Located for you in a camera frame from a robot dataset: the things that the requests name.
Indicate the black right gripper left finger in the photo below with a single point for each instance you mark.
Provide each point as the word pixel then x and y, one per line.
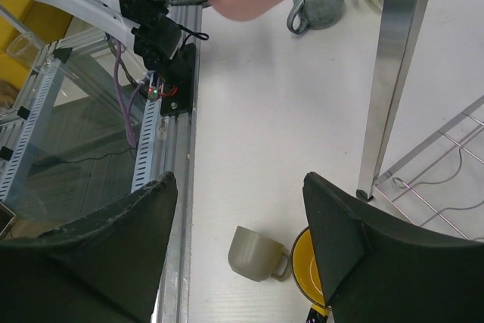
pixel 103 267

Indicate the clear plastic cup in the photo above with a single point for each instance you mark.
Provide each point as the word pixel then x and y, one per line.
pixel 25 48

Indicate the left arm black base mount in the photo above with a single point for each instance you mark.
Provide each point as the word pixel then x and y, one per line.
pixel 174 73

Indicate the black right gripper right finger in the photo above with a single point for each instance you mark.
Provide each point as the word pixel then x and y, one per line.
pixel 374 267

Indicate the yellow enamel mug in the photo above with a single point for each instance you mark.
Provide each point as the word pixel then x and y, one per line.
pixel 306 276

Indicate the small grey-green cup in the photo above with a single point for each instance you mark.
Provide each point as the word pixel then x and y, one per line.
pixel 258 258

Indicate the aluminium mounting rail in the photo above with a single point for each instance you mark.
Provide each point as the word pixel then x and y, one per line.
pixel 174 151

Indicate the stainless steel dish rack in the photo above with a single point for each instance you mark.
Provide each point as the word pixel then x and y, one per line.
pixel 422 155

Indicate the slotted grey cable duct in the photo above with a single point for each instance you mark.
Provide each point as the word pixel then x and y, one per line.
pixel 146 144

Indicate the dark speckled grey mug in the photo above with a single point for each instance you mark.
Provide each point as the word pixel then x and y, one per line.
pixel 314 15

